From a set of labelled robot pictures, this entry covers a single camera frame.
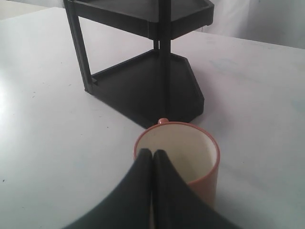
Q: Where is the pink ceramic mug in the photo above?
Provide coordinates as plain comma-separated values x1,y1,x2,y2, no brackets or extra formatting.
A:
133,118,220,207

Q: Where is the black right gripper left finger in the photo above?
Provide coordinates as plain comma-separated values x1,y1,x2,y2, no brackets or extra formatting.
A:
66,149,153,229

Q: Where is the white backdrop curtain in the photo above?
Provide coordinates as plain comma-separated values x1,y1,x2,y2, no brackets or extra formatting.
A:
198,0,305,49

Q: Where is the black metal shelf rack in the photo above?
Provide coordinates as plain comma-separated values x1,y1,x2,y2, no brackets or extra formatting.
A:
64,0,214,128

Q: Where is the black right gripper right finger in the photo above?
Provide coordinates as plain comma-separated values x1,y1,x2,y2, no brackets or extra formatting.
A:
152,150,239,229

